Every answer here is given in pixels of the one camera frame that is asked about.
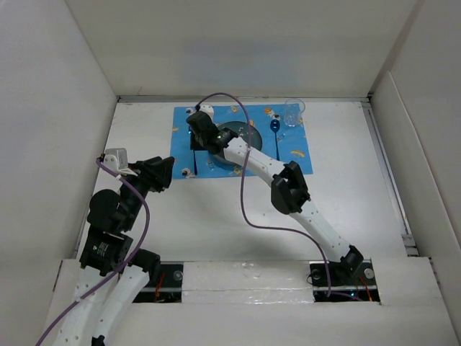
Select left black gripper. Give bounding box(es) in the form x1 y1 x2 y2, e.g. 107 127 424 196
120 155 174 229

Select teal ceramic plate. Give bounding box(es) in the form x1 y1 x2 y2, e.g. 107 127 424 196
210 120 263 169

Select blue metal spoon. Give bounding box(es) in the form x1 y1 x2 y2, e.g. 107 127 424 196
270 119 280 161

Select blue space-print cloth placemat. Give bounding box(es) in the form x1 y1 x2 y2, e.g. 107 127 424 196
170 104 313 179

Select clear plastic cup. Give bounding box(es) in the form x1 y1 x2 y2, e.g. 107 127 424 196
283 98 305 127

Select blue metal fork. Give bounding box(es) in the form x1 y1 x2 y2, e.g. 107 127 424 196
189 128 198 176

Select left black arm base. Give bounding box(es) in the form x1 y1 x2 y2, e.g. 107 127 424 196
133 262 184 303

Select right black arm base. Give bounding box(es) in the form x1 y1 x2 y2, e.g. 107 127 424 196
306 259 380 303

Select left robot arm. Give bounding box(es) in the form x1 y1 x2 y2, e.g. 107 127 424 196
54 148 174 345

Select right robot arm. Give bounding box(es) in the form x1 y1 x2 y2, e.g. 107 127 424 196
187 111 364 284

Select white foam front barrier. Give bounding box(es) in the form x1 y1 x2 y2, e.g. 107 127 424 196
182 261 314 305

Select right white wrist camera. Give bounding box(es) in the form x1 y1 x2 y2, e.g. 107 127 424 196
195 103 214 119

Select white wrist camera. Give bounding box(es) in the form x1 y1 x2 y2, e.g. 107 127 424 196
195 103 214 119
99 148 138 177

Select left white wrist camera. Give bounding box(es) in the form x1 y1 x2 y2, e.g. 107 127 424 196
99 148 138 177

